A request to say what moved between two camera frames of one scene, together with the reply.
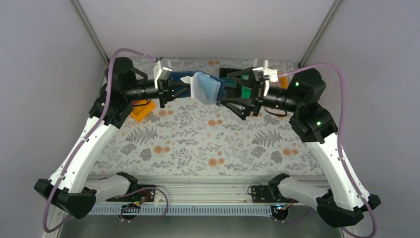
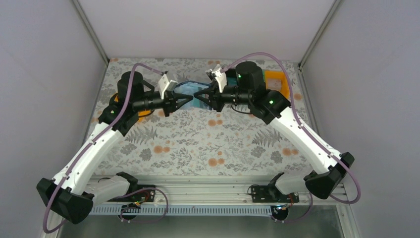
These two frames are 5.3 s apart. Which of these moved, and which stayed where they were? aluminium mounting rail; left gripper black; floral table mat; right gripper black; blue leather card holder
Moved: right gripper black; left gripper black; blue leather card holder
Stayed: floral table mat; aluminium mounting rail
